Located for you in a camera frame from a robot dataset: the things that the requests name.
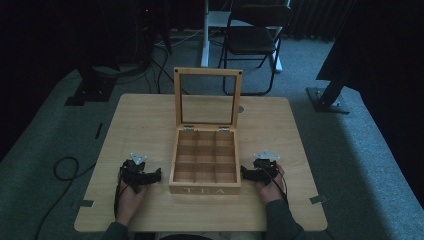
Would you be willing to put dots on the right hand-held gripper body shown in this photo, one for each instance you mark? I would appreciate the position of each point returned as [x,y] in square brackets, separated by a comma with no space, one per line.
[265,168]

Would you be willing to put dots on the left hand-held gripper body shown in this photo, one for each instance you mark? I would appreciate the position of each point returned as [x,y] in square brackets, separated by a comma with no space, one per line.
[131,171]

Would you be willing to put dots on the wooden tea box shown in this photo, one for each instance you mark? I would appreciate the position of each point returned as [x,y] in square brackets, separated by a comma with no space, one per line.
[205,160]

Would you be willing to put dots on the person's right hand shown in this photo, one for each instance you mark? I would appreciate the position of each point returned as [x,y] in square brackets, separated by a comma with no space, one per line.
[274,191]

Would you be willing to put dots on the person's left hand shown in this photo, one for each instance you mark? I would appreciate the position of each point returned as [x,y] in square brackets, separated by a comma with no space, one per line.
[129,203]

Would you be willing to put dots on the black strip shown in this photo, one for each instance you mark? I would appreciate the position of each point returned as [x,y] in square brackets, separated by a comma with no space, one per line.
[98,130]

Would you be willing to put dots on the grey tape piece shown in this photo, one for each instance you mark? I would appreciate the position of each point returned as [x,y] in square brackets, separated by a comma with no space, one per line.
[87,203]
[318,199]

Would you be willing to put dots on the small round metal disc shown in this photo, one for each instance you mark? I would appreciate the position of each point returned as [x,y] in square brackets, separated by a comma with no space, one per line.
[241,109]

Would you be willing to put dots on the black metal stand base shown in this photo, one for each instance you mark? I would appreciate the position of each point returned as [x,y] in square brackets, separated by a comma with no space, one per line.
[91,88]

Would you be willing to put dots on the black slanted metal stand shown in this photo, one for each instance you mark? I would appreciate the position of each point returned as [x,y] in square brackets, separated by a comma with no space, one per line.
[330,93]

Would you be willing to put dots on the black folding chair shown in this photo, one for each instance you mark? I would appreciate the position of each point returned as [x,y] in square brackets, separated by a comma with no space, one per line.
[253,40]

